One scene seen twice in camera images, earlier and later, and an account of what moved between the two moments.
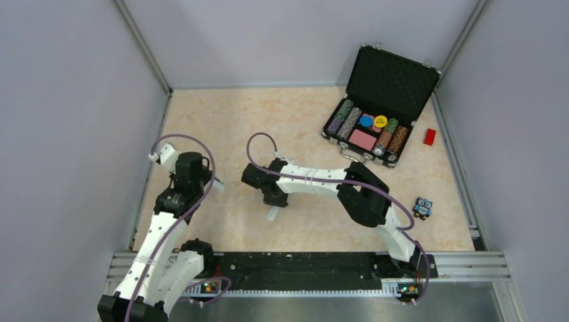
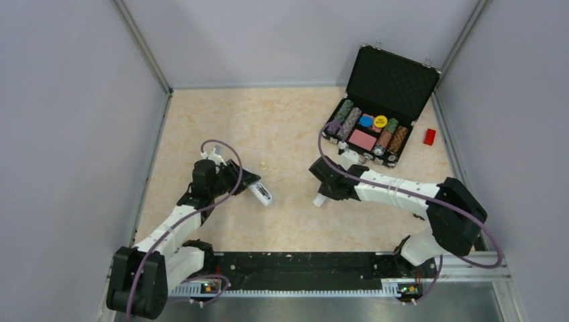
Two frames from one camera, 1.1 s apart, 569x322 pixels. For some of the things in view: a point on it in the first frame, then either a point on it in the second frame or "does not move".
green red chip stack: (384, 137) does not move
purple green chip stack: (339, 117) does not move
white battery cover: (273, 212) → (319, 200)
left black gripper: (207, 174) → (248, 179)
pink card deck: (362, 139) does not move
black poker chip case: (388, 93) does not move
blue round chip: (366, 121) does not move
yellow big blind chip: (380, 121) does not move
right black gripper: (272, 201) → (325, 190)
